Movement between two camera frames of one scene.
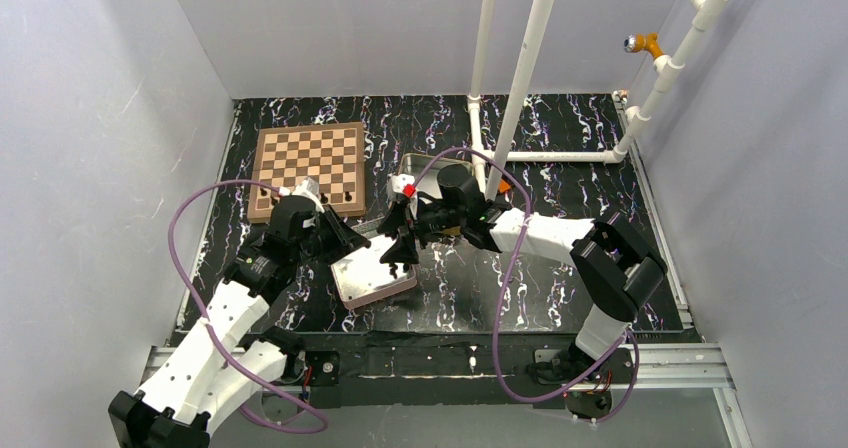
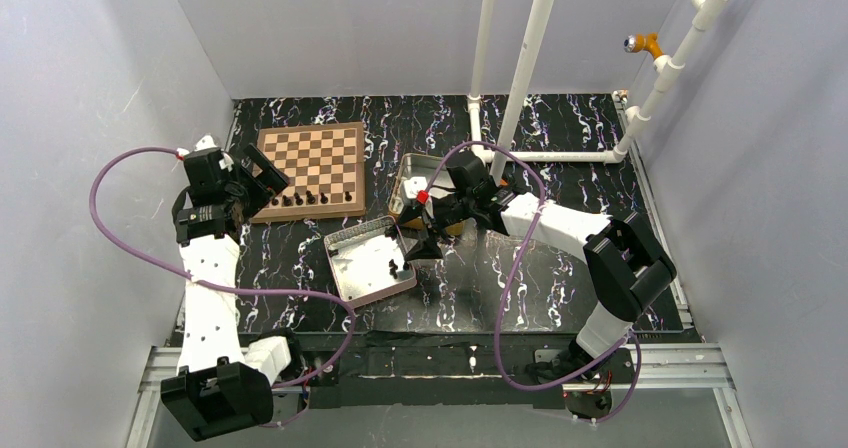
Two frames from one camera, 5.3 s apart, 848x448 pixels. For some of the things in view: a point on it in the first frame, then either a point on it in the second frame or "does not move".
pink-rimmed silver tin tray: x=363 y=278 does not move
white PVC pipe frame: x=665 y=74 does not move
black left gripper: x=332 y=234 -> x=259 y=179
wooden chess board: x=333 y=153 does not move
